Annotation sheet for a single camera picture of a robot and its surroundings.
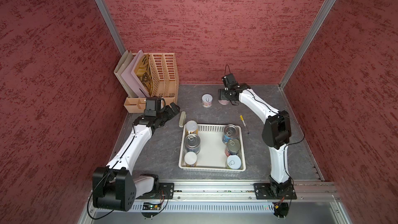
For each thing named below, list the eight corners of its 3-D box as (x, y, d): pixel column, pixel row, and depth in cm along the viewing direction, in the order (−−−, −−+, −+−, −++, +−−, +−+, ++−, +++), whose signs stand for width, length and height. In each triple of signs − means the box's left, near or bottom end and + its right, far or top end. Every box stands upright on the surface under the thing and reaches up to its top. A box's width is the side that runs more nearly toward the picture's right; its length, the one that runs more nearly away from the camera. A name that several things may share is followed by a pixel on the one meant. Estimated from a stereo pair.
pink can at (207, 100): (201, 107, 108) (201, 102, 104) (201, 98, 114) (201, 93, 110) (212, 107, 108) (212, 102, 104) (212, 98, 114) (212, 93, 110)
